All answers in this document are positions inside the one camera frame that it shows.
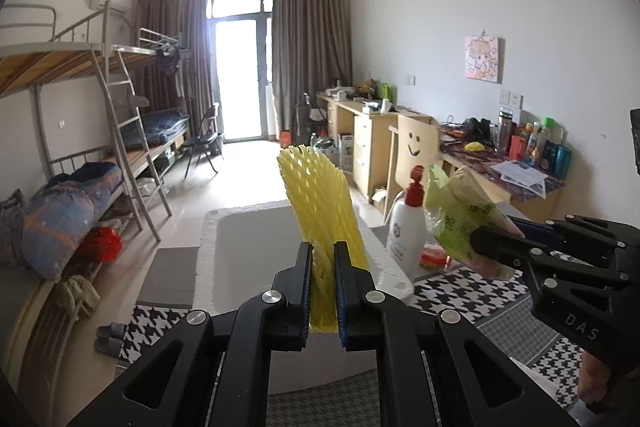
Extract pale yellow cloth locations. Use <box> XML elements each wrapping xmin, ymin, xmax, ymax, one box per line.
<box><xmin>55</xmin><ymin>274</ymin><xmax>101</xmax><ymax>320</ymax></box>

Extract wooden smiley face chair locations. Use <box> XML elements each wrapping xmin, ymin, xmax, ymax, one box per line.
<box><xmin>385</xmin><ymin>114</ymin><xmax>440</xmax><ymax>223</ymax></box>

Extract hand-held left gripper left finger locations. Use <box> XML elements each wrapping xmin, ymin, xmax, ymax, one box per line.
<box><xmin>67</xmin><ymin>241</ymin><xmax>315</xmax><ymax>427</ymax></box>

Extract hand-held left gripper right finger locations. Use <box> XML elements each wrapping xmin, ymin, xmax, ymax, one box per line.
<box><xmin>334</xmin><ymin>241</ymin><xmax>581</xmax><ymax>427</ymax></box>

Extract grey crumpled clothes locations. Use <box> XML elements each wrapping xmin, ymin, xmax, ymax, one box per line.
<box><xmin>0</xmin><ymin>189</ymin><xmax>28</xmax><ymax>265</ymax></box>

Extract small metal bunk bed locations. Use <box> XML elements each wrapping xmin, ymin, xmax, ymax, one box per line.
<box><xmin>117</xmin><ymin>27</ymin><xmax>193</xmax><ymax>172</ymax></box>

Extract pink wall picture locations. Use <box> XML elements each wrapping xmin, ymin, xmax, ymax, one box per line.
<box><xmin>464</xmin><ymin>35</ymin><xmax>503</xmax><ymax>84</ymax></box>

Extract metal bunk ladder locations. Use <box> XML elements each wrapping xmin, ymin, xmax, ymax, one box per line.
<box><xmin>92</xmin><ymin>49</ymin><xmax>173</xmax><ymax>243</ymax></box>

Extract houndstooth table mat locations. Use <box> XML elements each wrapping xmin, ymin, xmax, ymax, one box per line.
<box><xmin>117</xmin><ymin>247</ymin><xmax>601</xmax><ymax>427</ymax></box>

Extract black folding chair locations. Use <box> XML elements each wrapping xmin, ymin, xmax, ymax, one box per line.
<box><xmin>180</xmin><ymin>103</ymin><xmax>225</xmax><ymax>178</ymax></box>

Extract black headphones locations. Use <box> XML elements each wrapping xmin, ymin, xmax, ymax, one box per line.
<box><xmin>462</xmin><ymin>118</ymin><xmax>493</xmax><ymax>140</ymax></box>

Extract grey slippers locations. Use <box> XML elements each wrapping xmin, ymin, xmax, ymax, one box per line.
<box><xmin>95</xmin><ymin>322</ymin><xmax>131</xmax><ymax>355</ymax></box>

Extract green plastic bag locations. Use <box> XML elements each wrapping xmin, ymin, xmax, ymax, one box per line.
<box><xmin>424</xmin><ymin>163</ymin><xmax>523</xmax><ymax>280</ymax></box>

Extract brown curtain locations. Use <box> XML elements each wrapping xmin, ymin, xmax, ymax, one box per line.
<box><xmin>135</xmin><ymin>0</ymin><xmax>216</xmax><ymax>142</ymax></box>
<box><xmin>272</xmin><ymin>0</ymin><xmax>353</xmax><ymax>138</ymax></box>

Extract yellow foam fruit net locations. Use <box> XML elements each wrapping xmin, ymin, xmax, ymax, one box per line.
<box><xmin>277</xmin><ymin>146</ymin><xmax>371</xmax><ymax>334</ymax></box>

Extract red plastic bag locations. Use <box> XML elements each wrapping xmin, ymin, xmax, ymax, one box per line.
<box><xmin>77</xmin><ymin>227</ymin><xmax>123</xmax><ymax>263</ymax></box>

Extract white pump lotion bottle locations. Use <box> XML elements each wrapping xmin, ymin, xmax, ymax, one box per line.
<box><xmin>386</xmin><ymin>166</ymin><xmax>430</xmax><ymax>280</ymax></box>

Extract red snack packet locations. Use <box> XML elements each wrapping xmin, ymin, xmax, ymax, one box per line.
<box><xmin>420</xmin><ymin>244</ymin><xmax>451</xmax><ymax>269</ymax></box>

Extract dark hanging clothes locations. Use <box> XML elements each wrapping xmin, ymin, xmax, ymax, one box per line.
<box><xmin>154</xmin><ymin>44</ymin><xmax>188</xmax><ymax>78</ymax></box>

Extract large metal bunk bed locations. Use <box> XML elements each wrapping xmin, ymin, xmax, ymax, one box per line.
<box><xmin>0</xmin><ymin>4</ymin><xmax>173</xmax><ymax>288</ymax></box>

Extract blue orange rolled quilt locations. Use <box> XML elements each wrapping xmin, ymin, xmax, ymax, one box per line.
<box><xmin>22</xmin><ymin>162</ymin><xmax>123</xmax><ymax>280</ymax></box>

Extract glass balcony door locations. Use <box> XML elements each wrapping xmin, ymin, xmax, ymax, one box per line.
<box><xmin>206</xmin><ymin>0</ymin><xmax>275</xmax><ymax>142</ymax></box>

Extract plain wooden desk with drawers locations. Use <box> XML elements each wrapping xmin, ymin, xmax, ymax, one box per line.
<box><xmin>316</xmin><ymin>92</ymin><xmax>433</xmax><ymax>202</ymax></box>

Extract person's right hand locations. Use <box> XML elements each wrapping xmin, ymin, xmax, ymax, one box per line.
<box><xmin>577</xmin><ymin>349</ymin><xmax>621</xmax><ymax>408</ymax></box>

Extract black wire cart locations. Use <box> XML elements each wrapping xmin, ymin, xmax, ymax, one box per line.
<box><xmin>295</xmin><ymin>93</ymin><xmax>326</xmax><ymax>148</ymax></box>

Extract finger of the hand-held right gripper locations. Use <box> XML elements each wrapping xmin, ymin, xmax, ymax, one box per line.
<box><xmin>510</xmin><ymin>214</ymin><xmax>631</xmax><ymax>253</ymax></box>
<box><xmin>470</xmin><ymin>226</ymin><xmax>631</xmax><ymax>290</ymax></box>

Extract dark blue bedding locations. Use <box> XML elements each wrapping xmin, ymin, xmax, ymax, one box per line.
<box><xmin>120</xmin><ymin>108</ymin><xmax>191</xmax><ymax>146</ymax></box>

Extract white paper sheets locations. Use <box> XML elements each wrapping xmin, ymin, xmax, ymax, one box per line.
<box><xmin>490</xmin><ymin>159</ymin><xmax>548</xmax><ymax>196</ymax></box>

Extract white foam box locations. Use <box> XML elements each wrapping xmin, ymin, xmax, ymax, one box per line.
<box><xmin>192</xmin><ymin>201</ymin><xmax>415</xmax><ymax>395</ymax></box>

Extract group of toiletry bottles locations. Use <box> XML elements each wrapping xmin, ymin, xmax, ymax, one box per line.
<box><xmin>495</xmin><ymin>107</ymin><xmax>573</xmax><ymax>180</ymax></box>

